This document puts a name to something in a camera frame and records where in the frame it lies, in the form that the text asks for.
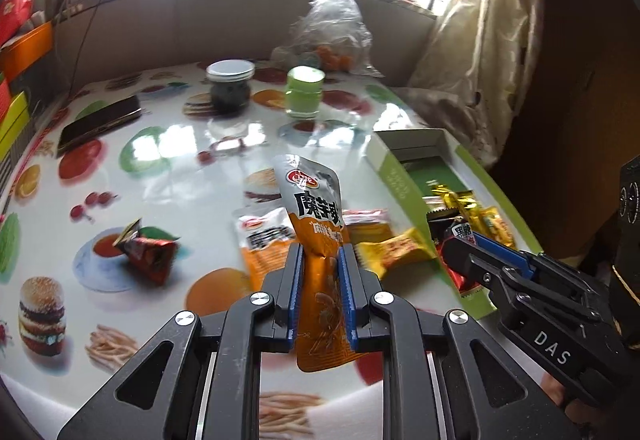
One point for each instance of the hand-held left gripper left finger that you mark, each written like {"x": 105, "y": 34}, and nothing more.
{"x": 295, "y": 295}

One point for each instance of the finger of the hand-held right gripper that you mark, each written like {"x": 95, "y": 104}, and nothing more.
{"x": 470, "y": 262}
{"x": 505, "y": 254}

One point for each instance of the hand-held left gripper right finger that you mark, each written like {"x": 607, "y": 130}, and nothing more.
{"x": 347, "y": 295}

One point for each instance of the large gold snack packet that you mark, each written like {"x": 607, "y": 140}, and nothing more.
{"x": 492, "y": 225}

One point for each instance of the orange grey snack pouch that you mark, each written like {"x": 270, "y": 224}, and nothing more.
{"x": 320, "y": 270}
{"x": 262, "y": 240}

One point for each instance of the black red snack packet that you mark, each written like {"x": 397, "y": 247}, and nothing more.
{"x": 452, "y": 230}

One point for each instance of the yellow snack packet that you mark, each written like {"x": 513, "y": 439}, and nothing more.
{"x": 395, "y": 250}

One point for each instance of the small orange clear packet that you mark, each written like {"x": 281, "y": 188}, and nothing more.
{"x": 372, "y": 227}

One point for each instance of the green cardboard box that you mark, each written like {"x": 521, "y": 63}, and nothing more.
{"x": 400, "y": 170}

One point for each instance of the red triangular snack packet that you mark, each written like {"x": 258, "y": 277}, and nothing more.
{"x": 150, "y": 255}

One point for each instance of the person's right hand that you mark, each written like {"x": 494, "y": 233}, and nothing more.
{"x": 560, "y": 397}

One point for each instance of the food printed tablecloth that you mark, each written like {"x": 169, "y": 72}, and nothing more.
{"x": 175, "y": 180}

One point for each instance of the green plastic jar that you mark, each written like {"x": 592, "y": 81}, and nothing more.
{"x": 303, "y": 93}

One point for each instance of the cream patterned curtain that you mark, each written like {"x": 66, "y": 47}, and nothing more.
{"x": 470, "y": 45}

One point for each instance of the dark jar with clear lid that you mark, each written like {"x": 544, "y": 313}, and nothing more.
{"x": 230, "y": 90}

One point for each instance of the black smartphone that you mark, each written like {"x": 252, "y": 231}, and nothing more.
{"x": 95, "y": 125}

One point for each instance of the clear plastic bag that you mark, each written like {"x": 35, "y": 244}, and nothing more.
{"x": 332, "y": 30}

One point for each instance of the yellow green box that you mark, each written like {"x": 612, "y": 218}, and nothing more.
{"x": 12, "y": 125}

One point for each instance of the orange box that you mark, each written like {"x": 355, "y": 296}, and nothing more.
{"x": 25, "y": 53}

